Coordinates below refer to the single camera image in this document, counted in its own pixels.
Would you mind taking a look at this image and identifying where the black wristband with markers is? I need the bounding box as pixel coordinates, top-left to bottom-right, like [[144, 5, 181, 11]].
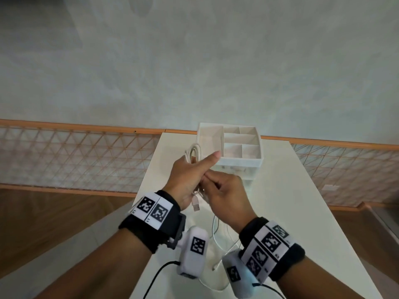
[[238, 217, 306, 282], [118, 190, 187, 254]]

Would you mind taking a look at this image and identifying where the orange mesh railing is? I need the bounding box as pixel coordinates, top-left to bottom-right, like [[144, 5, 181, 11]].
[[0, 119, 399, 212]]

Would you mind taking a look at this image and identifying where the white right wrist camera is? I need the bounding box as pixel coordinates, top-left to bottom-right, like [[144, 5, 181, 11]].
[[222, 250, 260, 299]]

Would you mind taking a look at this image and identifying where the white usb cable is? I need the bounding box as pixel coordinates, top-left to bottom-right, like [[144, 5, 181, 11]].
[[184, 143, 242, 291]]

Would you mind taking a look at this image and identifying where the person's right forearm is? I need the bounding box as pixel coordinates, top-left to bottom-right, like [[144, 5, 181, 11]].
[[274, 255, 366, 299]]

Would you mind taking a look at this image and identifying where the black right camera cable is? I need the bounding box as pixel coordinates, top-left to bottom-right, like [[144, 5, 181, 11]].
[[253, 282, 286, 299]]

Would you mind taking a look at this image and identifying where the black right wristband with markers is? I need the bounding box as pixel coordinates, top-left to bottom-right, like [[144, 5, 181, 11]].
[[238, 217, 306, 282]]

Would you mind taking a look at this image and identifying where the person's left forearm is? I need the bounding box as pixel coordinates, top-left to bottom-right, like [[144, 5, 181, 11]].
[[33, 229, 156, 299]]

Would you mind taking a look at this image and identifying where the black left wristband with markers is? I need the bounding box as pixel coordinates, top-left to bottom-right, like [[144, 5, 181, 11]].
[[118, 190, 187, 254]]

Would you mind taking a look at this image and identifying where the person's left hand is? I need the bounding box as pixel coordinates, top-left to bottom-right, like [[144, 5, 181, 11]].
[[162, 151, 222, 212]]

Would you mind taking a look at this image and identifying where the person's right hand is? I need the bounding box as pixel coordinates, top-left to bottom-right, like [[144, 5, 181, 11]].
[[199, 171, 258, 234]]

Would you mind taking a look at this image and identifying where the black camera cable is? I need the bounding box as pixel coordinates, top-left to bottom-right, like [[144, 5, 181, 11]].
[[141, 261, 181, 299], [253, 282, 286, 299]]

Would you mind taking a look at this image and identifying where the white compartment organizer box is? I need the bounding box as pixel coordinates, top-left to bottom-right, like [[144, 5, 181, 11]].
[[196, 123, 264, 181]]

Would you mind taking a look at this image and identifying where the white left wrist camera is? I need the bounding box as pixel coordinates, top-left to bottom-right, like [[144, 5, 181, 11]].
[[176, 225, 209, 280]]

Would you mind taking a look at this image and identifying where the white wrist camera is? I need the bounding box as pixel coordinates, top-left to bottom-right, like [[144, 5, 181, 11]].
[[176, 225, 209, 280], [222, 250, 260, 299]]

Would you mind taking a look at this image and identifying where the black left camera cable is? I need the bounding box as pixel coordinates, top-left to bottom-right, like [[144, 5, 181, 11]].
[[141, 261, 181, 299]]

